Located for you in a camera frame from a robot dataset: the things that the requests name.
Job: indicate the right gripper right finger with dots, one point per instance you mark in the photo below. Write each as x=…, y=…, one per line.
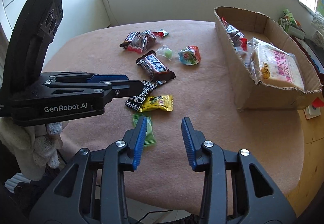
x=237, y=189

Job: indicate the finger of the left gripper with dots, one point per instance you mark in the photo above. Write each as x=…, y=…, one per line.
x=86, y=78
x=107, y=89

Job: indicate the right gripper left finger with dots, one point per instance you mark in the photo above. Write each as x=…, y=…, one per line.
x=90, y=188

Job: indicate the black patterned candy packet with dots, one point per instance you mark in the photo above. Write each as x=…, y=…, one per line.
x=136, y=102

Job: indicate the red-edged dark snack bag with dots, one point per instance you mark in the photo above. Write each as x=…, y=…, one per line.
x=143, y=41

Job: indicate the green candy packet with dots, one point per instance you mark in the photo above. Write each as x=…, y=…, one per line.
x=150, y=139

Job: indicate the red-edged dried fruit bag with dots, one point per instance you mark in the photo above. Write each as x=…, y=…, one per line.
x=237, y=37

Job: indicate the white gloved left hand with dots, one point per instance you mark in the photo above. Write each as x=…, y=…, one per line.
x=34, y=147

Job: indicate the large Snickers bar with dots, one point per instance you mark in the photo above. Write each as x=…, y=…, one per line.
x=157, y=71

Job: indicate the small Snickers bar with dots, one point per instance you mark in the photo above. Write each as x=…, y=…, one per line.
x=129, y=39

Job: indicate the yellow candy packet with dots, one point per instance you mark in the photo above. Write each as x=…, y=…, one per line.
x=165, y=103

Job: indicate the clear wrapped green candy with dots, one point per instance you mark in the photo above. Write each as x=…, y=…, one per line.
x=165, y=52

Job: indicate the pink tablecloth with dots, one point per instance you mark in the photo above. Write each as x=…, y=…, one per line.
x=202, y=93

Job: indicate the teal wrapped candy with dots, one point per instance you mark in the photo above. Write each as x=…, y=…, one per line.
x=163, y=33

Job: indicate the round colourful jelly cup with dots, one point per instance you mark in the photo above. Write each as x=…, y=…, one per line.
x=189, y=55

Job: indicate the cardboard box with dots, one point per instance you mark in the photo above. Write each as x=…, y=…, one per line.
x=247, y=93

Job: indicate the packaged bread loaf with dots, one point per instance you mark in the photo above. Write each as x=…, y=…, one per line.
x=270, y=65

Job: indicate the green paper bag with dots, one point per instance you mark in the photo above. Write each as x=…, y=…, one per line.
x=290, y=25

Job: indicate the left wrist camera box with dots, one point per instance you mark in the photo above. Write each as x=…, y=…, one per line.
x=34, y=30

